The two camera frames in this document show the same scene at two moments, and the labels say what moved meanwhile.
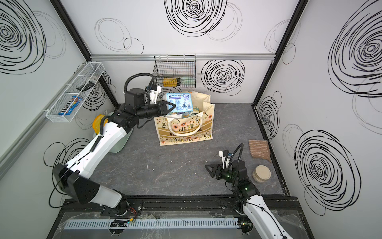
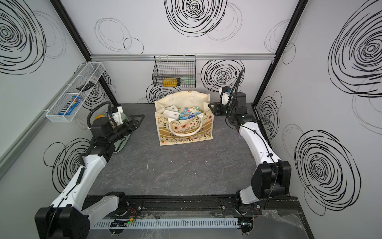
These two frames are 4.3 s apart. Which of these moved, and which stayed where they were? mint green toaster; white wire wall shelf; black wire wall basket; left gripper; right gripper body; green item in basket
Moved: left gripper; right gripper body
Stayed: mint green toaster; green item in basket; white wire wall shelf; black wire wall basket
